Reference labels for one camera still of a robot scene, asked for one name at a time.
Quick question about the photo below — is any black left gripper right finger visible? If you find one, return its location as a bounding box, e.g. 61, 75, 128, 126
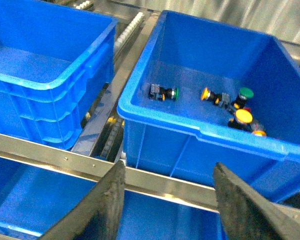
213, 162, 300, 240

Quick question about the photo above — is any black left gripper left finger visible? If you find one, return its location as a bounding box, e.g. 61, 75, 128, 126
39, 160, 126, 240

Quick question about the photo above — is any yellow mushroom push button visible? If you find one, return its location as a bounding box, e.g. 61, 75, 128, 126
227, 109, 253, 130

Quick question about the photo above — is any blue lower-shelf bin centre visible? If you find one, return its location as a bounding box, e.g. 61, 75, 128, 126
116, 191, 228, 240

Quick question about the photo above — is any blue lower-shelf bin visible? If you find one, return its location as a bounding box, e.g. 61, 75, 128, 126
116, 191, 228, 240
0, 158, 95, 240

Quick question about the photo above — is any blue lower-shelf bin left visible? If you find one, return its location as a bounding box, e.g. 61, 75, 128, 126
0, 158, 95, 240

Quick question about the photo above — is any yellow flat push button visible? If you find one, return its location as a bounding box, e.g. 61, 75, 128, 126
200, 87, 230, 109

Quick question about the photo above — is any green mushroom push button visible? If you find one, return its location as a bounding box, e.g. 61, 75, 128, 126
231, 87, 254, 109

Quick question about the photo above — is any blue centre plastic bin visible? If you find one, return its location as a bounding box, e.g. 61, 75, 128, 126
117, 10, 300, 202

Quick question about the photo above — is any green flat push button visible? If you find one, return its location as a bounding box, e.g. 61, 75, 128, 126
148, 84, 180, 101

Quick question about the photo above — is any blue left plastic bin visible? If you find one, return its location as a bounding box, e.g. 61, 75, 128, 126
0, 0, 118, 150

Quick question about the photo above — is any white roller track left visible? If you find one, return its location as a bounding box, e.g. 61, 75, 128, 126
114, 12, 145, 53

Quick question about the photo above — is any steel shelf front rail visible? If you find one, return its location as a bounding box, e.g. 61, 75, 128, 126
0, 131, 300, 226

